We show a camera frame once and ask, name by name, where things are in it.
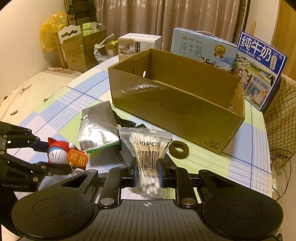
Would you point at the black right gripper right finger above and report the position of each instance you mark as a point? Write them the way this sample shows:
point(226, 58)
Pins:
point(172, 176)

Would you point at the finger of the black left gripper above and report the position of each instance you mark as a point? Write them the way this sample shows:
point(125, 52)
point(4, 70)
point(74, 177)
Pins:
point(51, 169)
point(40, 146)

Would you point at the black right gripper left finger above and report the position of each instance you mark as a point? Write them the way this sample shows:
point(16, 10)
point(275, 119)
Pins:
point(117, 179)

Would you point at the red Doraemon figurine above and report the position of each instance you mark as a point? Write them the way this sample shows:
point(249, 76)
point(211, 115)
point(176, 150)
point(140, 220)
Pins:
point(62, 152)

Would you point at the cotton swab bag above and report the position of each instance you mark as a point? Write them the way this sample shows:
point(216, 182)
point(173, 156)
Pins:
point(147, 146)

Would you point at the silver foil pouch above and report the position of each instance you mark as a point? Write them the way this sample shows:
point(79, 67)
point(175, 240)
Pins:
point(98, 129)

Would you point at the brown cardboard box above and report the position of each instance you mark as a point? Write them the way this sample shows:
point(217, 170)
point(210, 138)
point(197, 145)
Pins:
point(192, 99)

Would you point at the plaid bed sheet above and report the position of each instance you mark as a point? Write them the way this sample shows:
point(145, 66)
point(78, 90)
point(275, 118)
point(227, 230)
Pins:
point(50, 104)

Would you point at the brown carton with white cutout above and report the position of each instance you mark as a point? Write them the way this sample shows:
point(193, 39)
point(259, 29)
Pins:
point(78, 50)

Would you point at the trash bin with boxes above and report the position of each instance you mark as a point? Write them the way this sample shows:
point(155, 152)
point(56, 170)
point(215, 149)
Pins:
point(107, 49)

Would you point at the yellow plastic bag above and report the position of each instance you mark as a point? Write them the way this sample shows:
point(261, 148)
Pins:
point(50, 26)

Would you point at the beige quilted chair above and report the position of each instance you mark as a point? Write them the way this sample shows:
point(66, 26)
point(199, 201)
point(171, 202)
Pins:
point(279, 120)

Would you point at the white appliance box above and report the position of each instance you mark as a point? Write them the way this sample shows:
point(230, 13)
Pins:
point(133, 43)

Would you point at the light blue milk carton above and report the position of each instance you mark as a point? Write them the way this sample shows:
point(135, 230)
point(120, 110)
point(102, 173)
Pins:
point(204, 48)

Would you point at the dark blue milk carton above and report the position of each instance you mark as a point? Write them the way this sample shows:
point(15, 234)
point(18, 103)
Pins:
point(259, 66)

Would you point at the brown curtain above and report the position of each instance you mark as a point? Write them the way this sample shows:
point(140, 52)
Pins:
point(223, 19)

